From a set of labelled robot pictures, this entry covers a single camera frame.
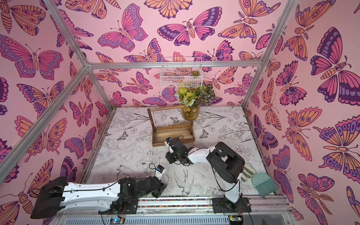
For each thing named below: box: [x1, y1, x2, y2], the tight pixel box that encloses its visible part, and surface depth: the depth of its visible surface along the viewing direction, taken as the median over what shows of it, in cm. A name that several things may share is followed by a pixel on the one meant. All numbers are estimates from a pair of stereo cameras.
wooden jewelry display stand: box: [147, 105, 195, 147], surface depth 105 cm
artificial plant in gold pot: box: [176, 84, 218, 121], surface depth 104 cm
